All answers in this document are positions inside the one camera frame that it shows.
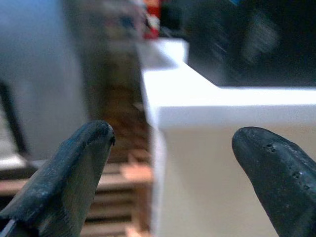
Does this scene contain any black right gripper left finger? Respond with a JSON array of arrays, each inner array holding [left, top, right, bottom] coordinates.
[[0, 120, 116, 237]]

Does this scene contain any red coffee machine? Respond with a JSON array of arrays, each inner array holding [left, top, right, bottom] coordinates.
[[143, 0, 162, 40]]

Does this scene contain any black gas stove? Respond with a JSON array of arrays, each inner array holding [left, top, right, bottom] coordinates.
[[185, 0, 316, 87]]

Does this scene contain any white kitchen counter cabinet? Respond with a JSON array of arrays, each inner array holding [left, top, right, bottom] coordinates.
[[137, 38, 316, 237]]

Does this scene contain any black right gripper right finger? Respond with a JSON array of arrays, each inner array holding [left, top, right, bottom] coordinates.
[[231, 126, 316, 237]]

